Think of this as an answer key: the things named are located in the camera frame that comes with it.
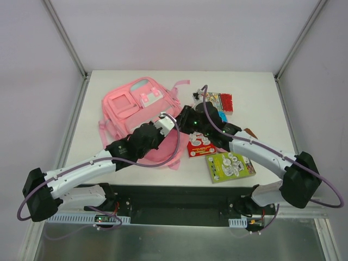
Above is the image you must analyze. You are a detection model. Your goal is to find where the red patterned book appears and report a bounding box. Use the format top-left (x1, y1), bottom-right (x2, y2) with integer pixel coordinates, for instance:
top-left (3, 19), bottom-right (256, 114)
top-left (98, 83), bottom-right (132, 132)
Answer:
top-left (206, 92), bottom-right (234, 115)

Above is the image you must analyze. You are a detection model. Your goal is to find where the red comic book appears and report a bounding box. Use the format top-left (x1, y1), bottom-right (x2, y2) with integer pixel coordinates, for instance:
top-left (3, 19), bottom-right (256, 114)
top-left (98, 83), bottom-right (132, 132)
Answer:
top-left (187, 132), bottom-right (217, 158)

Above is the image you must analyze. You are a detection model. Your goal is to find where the right white cable duct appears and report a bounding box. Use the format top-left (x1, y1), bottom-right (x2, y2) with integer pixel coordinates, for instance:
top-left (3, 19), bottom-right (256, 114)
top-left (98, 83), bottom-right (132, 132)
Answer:
top-left (228, 217), bottom-right (248, 228)

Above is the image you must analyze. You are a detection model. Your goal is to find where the green comic book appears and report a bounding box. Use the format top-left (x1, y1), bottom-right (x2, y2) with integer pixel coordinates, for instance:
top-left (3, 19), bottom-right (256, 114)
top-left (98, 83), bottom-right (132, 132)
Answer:
top-left (206, 152), bottom-right (256, 184)

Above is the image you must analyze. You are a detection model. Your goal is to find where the white cable duct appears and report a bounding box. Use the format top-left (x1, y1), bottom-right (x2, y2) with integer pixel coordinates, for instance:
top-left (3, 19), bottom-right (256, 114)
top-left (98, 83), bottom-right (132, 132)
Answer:
top-left (228, 217), bottom-right (248, 228)
top-left (46, 213), bottom-right (131, 225)

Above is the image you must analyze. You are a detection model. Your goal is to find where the brown leather wallet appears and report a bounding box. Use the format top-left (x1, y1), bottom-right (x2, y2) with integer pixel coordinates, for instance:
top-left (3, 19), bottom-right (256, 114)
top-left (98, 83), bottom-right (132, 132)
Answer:
top-left (244, 128), bottom-right (258, 139)

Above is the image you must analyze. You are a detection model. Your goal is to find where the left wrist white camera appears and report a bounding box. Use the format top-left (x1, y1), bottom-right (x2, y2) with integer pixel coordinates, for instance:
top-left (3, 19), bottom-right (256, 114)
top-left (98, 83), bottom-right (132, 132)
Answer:
top-left (154, 112), bottom-right (176, 137)

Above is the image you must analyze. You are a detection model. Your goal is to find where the pink student backpack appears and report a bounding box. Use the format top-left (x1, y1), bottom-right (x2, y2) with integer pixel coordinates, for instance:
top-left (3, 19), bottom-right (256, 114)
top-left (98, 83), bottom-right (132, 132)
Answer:
top-left (98, 77), bottom-right (190, 170)

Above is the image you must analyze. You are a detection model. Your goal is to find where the left white cable duct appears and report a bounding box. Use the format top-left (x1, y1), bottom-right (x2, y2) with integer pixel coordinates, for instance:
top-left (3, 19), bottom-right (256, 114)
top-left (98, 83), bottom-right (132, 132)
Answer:
top-left (46, 213), bottom-right (131, 225)

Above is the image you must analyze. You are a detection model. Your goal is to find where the pink cartoon pencil case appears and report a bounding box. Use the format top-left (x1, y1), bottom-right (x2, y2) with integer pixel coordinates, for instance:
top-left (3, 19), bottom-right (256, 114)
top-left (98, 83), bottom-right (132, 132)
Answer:
top-left (218, 110), bottom-right (228, 122)

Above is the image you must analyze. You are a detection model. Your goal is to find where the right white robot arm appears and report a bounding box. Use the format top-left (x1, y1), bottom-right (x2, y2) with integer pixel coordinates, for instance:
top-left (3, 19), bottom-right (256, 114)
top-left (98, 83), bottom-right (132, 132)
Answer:
top-left (176, 102), bottom-right (321, 215)

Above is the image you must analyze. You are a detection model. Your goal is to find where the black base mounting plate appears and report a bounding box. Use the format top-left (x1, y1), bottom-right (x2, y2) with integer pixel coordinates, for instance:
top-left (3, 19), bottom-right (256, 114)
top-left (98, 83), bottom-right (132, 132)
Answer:
top-left (51, 182), bottom-right (275, 228)

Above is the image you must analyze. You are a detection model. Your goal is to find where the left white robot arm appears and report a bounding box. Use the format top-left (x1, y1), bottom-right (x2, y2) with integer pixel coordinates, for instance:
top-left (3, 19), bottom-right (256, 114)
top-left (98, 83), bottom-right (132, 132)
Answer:
top-left (20, 117), bottom-right (175, 222)

